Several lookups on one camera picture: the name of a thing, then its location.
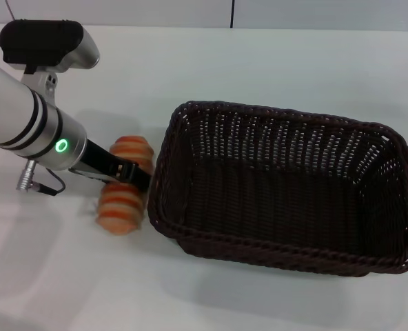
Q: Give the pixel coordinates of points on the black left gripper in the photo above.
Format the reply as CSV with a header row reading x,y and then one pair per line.
x,y
99,162

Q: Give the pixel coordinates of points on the orange striped bread roll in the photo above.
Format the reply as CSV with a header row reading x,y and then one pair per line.
x,y
121,210

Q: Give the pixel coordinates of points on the black wicker basket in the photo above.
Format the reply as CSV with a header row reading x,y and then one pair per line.
x,y
280,203

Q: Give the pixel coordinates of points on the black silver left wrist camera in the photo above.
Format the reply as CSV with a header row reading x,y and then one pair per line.
x,y
42,41

